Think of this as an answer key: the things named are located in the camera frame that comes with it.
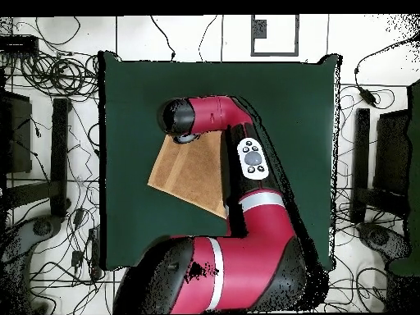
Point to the dark grey square plate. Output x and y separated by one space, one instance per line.
260 29

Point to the black stand foot bar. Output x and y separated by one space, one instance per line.
360 164
59 157

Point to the grey square floor frame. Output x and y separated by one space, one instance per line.
275 53

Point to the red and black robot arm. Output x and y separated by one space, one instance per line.
213 113

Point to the tan terry towel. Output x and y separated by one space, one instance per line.
193 170

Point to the long black power strip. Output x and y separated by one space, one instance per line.
95 249

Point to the black equipment box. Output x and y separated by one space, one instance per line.
18 137
392 154

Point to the dark green table cloth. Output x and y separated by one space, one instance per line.
295 98

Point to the small black power adapter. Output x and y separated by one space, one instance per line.
78 217
77 258

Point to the black power adapter brick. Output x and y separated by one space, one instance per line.
367 95

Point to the grey stand base with caster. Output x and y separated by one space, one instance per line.
377 236
42 227

